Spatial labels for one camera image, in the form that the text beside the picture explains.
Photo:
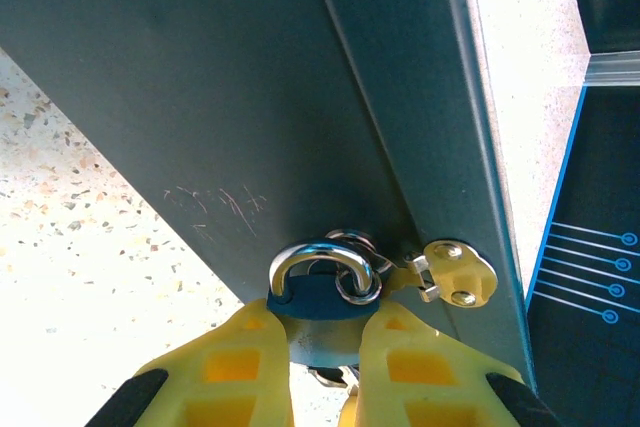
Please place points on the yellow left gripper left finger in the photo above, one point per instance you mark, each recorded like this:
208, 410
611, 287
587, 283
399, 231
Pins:
225, 377

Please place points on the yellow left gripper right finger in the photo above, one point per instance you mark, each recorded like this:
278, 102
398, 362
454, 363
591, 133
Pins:
425, 377

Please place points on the small silver key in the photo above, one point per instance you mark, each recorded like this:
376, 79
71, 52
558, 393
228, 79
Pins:
325, 376

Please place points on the blue silver padlock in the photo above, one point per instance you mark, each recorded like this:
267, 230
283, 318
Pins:
320, 297

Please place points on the starry night tin box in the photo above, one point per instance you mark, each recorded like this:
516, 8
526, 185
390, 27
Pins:
200, 72

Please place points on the brass hasp latch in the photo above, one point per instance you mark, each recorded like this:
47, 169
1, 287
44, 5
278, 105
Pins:
460, 274

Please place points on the aluminium frame post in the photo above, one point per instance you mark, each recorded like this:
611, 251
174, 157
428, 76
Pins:
615, 69

